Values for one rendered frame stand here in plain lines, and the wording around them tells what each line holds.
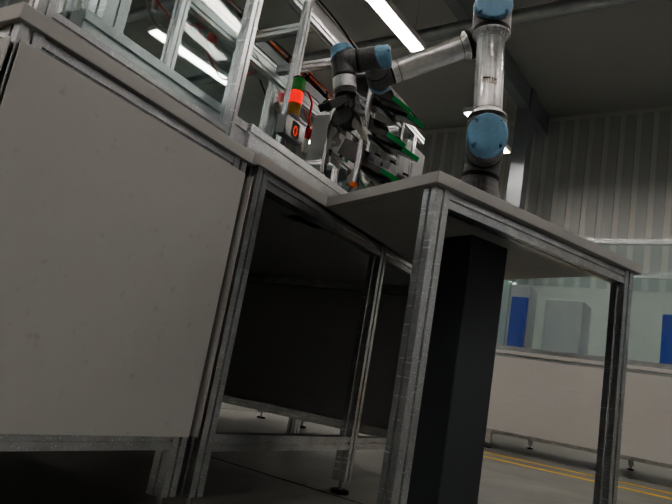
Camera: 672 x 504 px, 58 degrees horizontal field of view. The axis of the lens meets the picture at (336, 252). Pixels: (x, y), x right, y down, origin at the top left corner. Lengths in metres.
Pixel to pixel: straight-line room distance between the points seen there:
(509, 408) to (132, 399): 4.90
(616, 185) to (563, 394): 5.90
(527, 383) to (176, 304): 4.82
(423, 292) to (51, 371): 0.77
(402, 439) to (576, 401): 4.48
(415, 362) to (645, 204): 9.67
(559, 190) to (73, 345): 10.47
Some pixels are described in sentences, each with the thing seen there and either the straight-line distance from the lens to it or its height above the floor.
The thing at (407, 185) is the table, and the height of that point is 0.84.
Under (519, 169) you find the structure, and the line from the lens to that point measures 10.41.
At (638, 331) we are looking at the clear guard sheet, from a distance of 5.80.
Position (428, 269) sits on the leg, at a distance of 1.41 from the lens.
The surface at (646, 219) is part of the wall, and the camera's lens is 10.86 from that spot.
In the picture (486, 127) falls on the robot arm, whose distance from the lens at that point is 1.85.
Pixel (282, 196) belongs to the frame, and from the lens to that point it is 1.63.
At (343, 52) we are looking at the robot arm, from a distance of 2.03.
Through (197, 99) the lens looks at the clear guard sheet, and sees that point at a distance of 1.47.
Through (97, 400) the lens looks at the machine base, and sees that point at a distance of 1.27.
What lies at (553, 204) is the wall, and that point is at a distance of 11.26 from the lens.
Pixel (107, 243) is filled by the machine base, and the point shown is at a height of 0.53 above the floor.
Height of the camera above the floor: 0.35
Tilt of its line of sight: 12 degrees up
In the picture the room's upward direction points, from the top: 10 degrees clockwise
